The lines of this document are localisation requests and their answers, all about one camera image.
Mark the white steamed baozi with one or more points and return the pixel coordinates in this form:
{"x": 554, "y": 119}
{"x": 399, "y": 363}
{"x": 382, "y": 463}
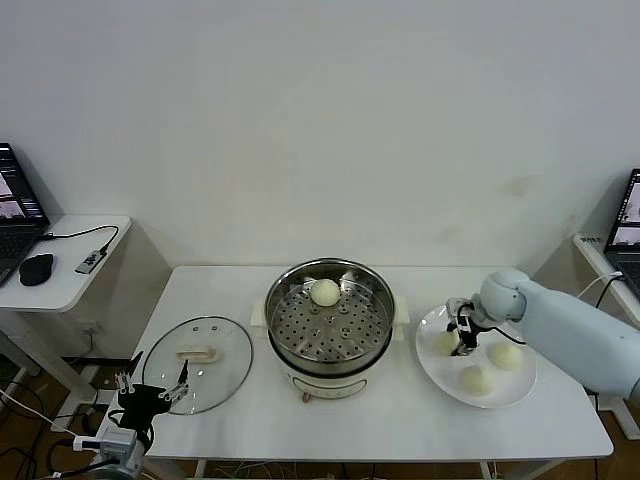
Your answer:
{"x": 325, "y": 292}
{"x": 445, "y": 344}
{"x": 477, "y": 380}
{"x": 506, "y": 356}

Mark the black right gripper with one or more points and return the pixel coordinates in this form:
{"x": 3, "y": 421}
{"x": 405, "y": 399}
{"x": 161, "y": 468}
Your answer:
{"x": 467, "y": 327}

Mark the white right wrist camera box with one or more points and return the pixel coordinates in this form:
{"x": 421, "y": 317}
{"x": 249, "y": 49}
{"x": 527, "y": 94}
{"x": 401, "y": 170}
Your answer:
{"x": 457, "y": 306}

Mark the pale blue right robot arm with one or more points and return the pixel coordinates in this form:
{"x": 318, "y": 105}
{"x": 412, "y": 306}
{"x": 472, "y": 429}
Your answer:
{"x": 565, "y": 330}

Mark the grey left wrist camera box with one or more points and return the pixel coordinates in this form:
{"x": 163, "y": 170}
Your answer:
{"x": 119, "y": 446}

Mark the white left wrist camera plug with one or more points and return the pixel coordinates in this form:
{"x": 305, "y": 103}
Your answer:
{"x": 87, "y": 443}

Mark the white round plate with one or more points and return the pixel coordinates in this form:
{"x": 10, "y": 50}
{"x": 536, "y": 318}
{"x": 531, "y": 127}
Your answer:
{"x": 505, "y": 390}

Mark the grey usb hub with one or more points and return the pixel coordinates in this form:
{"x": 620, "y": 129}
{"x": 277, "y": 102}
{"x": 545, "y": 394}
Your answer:
{"x": 90, "y": 262}

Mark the black computer mouse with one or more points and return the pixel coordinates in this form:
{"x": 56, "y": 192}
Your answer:
{"x": 36, "y": 269}

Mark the perforated steel steamer basket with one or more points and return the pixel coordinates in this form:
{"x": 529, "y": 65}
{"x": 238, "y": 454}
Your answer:
{"x": 300, "y": 325}

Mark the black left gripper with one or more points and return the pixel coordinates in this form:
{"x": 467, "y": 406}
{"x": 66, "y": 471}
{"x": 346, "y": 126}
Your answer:
{"x": 142, "y": 405}

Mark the black open laptop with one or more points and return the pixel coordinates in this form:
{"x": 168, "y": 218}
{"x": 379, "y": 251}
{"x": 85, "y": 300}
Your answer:
{"x": 17, "y": 210}
{"x": 625, "y": 235}

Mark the white power strip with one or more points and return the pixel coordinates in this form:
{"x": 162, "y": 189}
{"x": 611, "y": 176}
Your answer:
{"x": 65, "y": 425}

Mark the cream electric cooking pot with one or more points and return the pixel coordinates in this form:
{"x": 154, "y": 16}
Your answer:
{"x": 330, "y": 385}

